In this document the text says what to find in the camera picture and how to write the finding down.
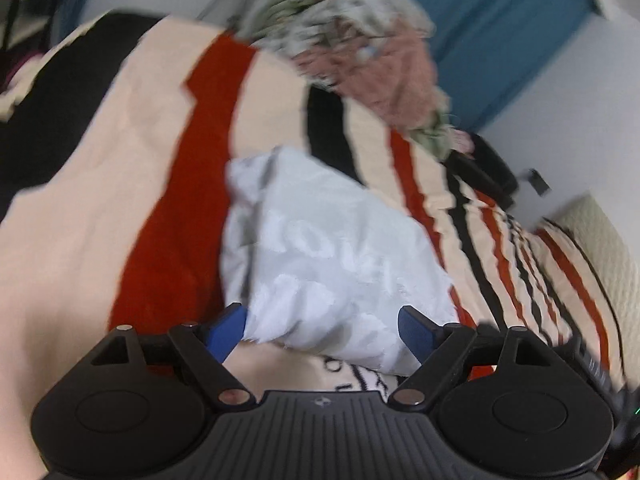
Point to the pink fuzzy blanket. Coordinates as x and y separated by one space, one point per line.
395 75

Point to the pink garment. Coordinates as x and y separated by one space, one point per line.
462 141

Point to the pile of clothes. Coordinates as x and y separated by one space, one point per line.
300 5

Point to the quilted cream pillow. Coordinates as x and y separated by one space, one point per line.
600 240

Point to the light blue t-shirt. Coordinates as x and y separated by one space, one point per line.
325 250

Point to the black armchair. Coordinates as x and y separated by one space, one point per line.
485 165

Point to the wall socket with charger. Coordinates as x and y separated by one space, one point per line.
536 180

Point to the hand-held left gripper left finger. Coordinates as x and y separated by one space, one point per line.
227 327

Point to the striped fleece blanket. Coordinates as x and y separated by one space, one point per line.
100 210

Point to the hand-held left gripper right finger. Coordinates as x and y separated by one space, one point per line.
417 332

